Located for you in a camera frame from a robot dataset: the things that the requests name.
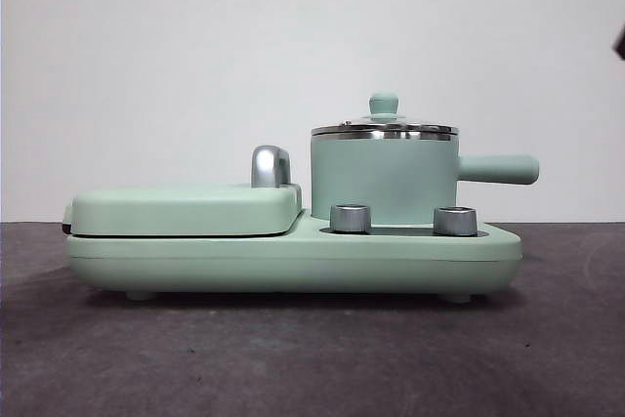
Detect glass lid with green knob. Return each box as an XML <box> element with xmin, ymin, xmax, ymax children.
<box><xmin>311</xmin><ymin>91</ymin><xmax>454</xmax><ymax>141</ymax></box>

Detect silver control knob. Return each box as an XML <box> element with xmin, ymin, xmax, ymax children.
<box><xmin>432</xmin><ymin>204</ymin><xmax>478</xmax><ymax>236</ymax></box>
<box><xmin>328</xmin><ymin>202</ymin><xmax>371</xmax><ymax>234</ymax></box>

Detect mint green breakfast machine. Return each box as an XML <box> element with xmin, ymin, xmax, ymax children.
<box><xmin>62</xmin><ymin>181</ymin><xmax>523</xmax><ymax>303</ymax></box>

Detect mint green handled pot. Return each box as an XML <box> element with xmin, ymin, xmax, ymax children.
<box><xmin>310</xmin><ymin>132</ymin><xmax>541</xmax><ymax>223</ymax></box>

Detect chrome curved cover handle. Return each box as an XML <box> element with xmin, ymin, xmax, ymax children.
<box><xmin>250</xmin><ymin>144</ymin><xmax>293</xmax><ymax>189</ymax></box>

